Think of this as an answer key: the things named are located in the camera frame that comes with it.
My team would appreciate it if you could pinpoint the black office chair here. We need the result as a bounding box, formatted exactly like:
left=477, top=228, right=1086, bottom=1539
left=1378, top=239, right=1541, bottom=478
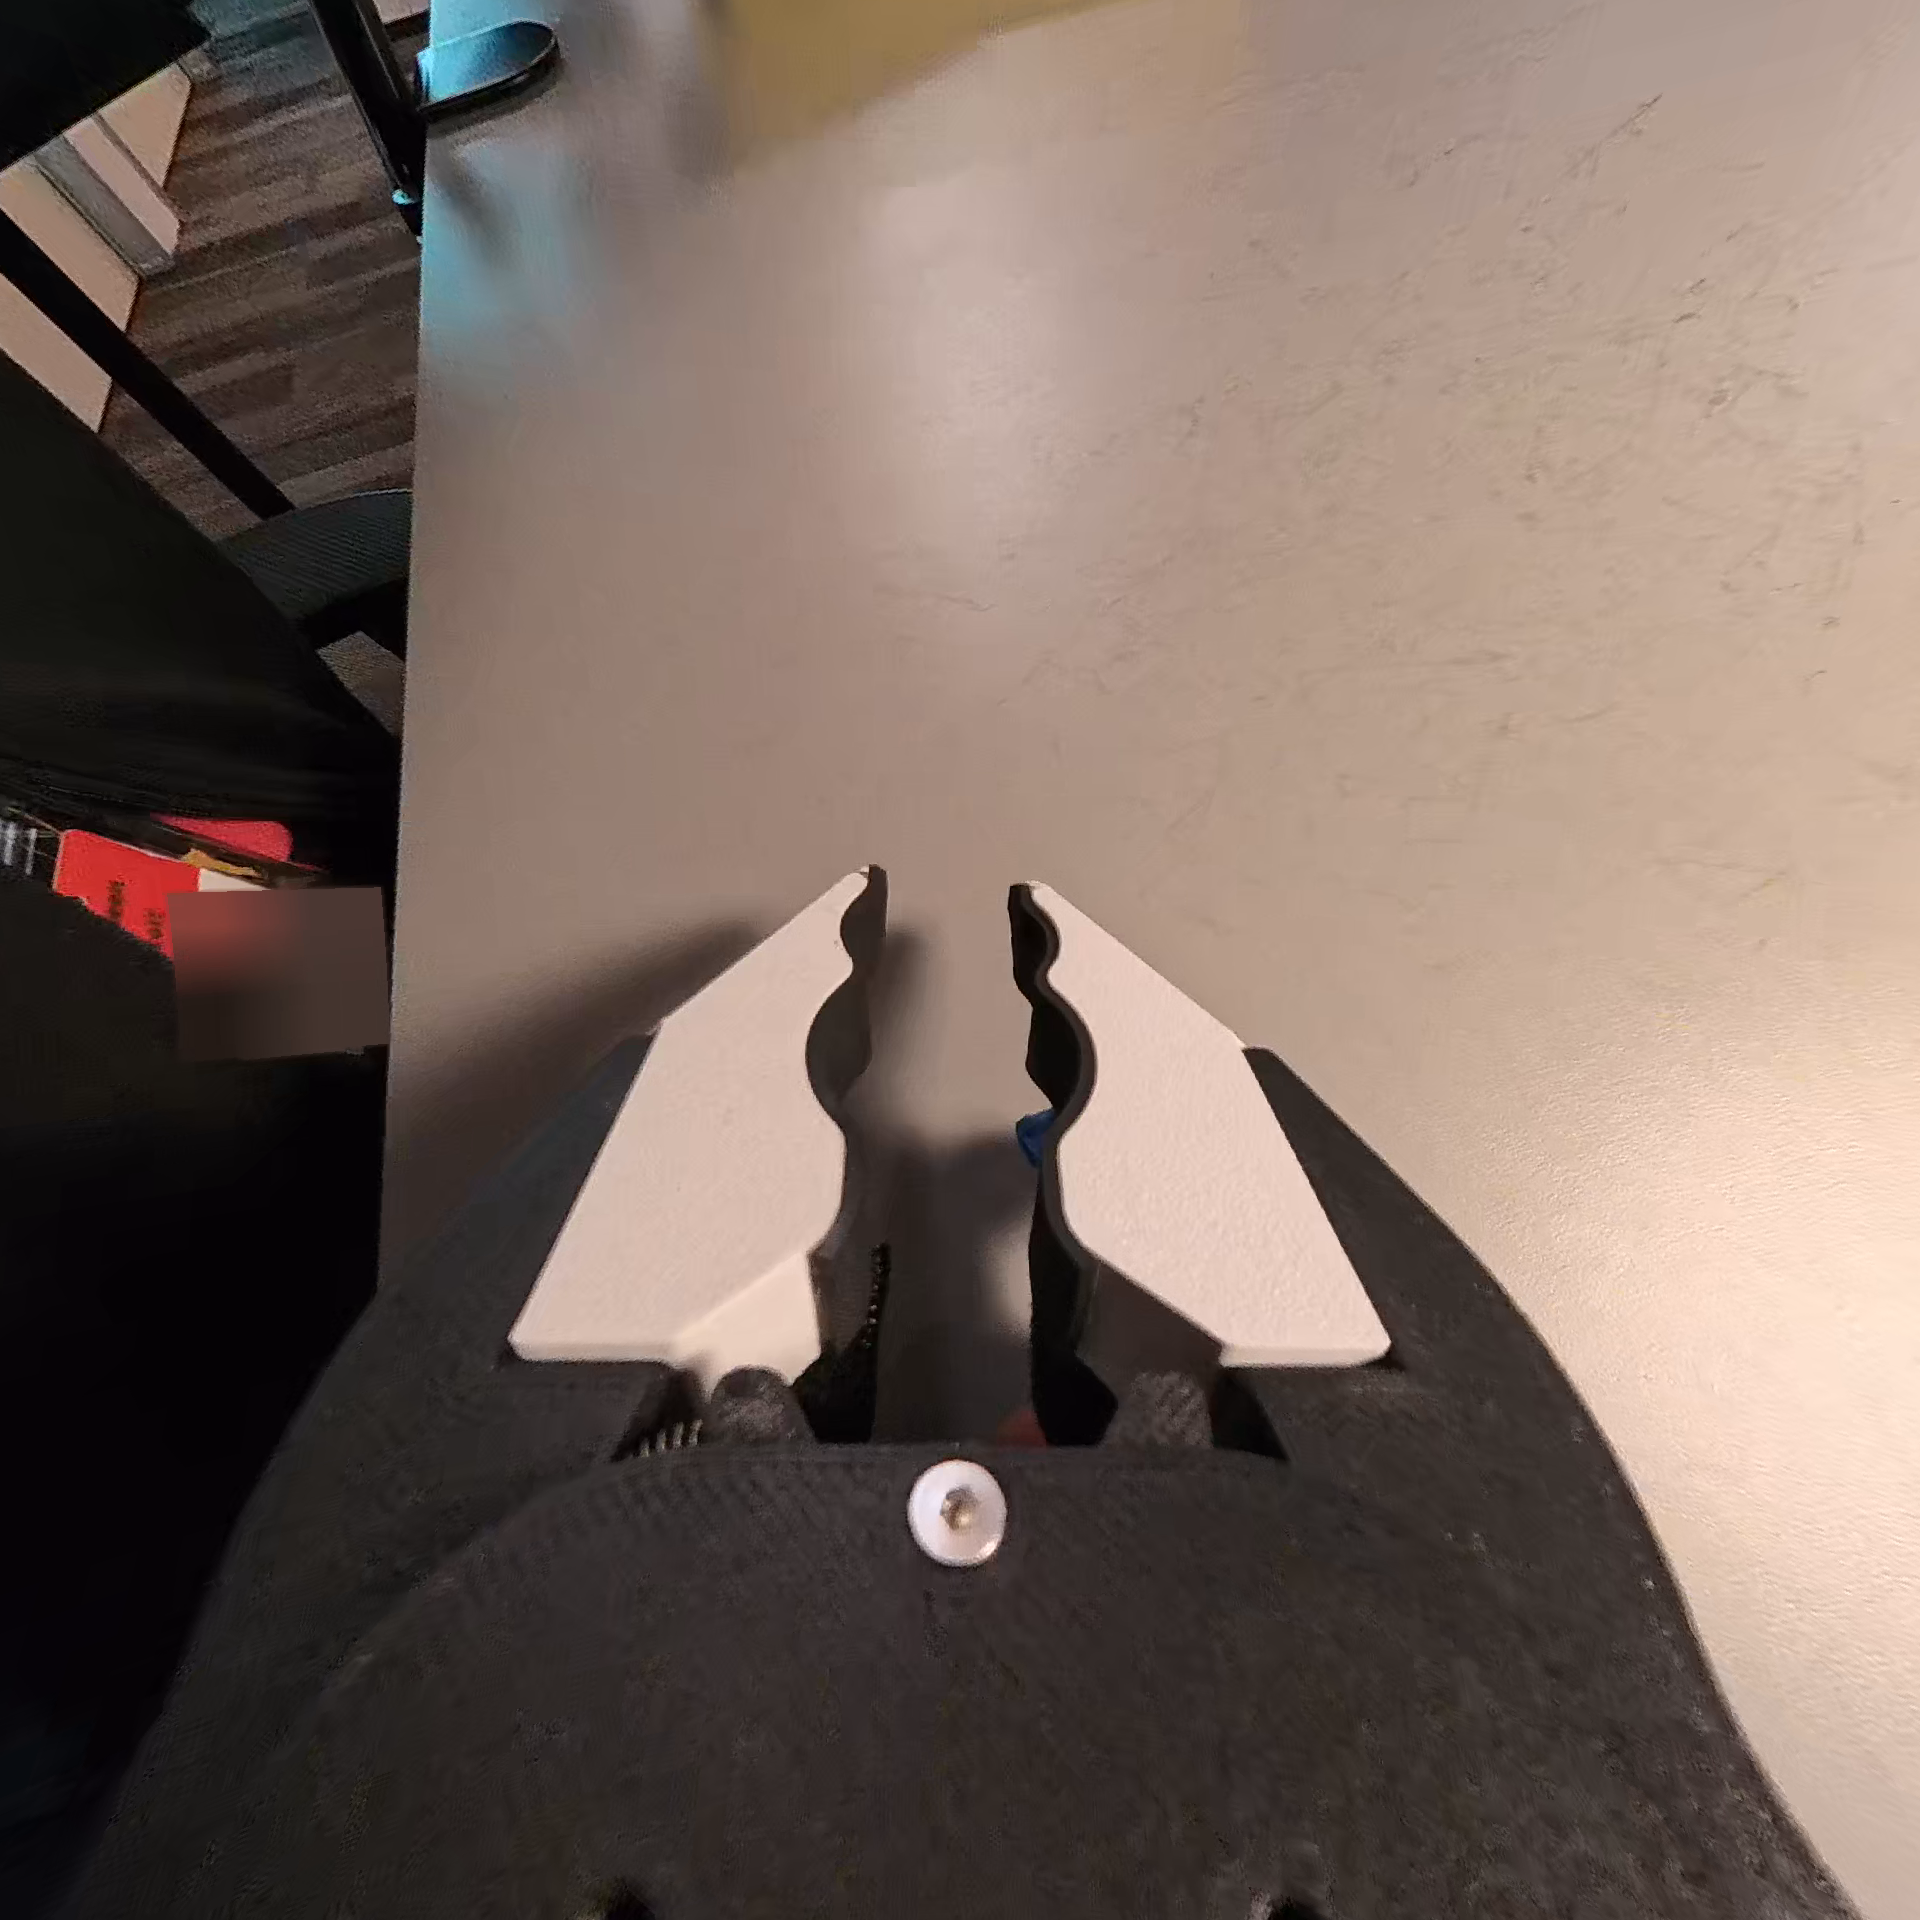
left=223, top=487, right=415, bottom=663

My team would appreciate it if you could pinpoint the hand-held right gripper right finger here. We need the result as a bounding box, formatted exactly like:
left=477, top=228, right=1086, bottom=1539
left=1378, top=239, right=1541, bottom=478
left=1006, top=883, right=1392, bottom=1413

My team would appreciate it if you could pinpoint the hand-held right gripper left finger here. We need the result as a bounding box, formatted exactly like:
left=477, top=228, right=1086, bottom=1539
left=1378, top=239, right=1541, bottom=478
left=507, top=861, right=894, bottom=1375

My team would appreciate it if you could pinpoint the black table frame bar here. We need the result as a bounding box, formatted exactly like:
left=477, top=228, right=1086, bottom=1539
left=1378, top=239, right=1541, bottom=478
left=306, top=0, right=434, bottom=239
left=0, top=211, right=296, bottom=522

